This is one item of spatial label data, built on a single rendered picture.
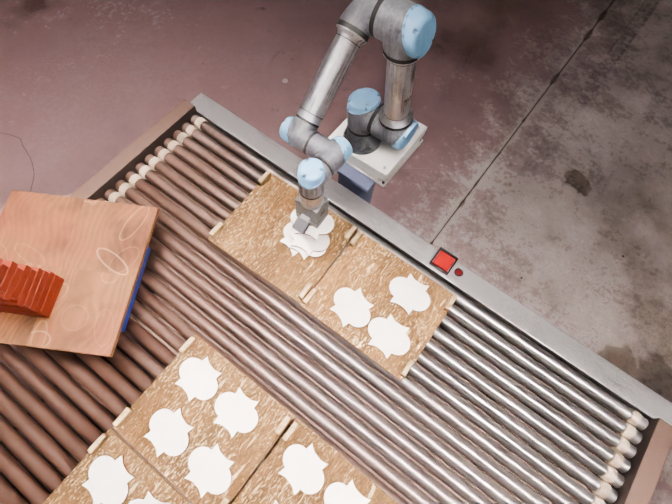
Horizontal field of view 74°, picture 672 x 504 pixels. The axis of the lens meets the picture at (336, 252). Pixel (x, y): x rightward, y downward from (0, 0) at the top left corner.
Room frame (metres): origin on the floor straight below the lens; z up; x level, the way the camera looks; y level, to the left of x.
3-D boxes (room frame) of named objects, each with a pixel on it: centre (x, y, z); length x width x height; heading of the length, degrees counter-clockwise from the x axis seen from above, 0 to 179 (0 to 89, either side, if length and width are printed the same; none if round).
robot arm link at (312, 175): (0.69, 0.09, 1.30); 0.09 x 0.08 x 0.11; 146
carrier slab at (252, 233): (0.68, 0.19, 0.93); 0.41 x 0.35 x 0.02; 60
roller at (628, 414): (0.66, -0.20, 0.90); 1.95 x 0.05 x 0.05; 58
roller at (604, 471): (0.50, -0.09, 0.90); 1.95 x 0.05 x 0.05; 58
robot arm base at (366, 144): (1.12, -0.06, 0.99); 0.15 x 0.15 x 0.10
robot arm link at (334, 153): (0.78, 0.05, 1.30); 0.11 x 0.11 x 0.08; 56
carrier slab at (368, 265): (0.46, -0.16, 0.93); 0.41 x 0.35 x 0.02; 58
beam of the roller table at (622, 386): (0.73, -0.23, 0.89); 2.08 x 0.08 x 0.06; 58
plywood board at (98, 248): (0.45, 0.87, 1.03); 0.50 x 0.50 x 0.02; 88
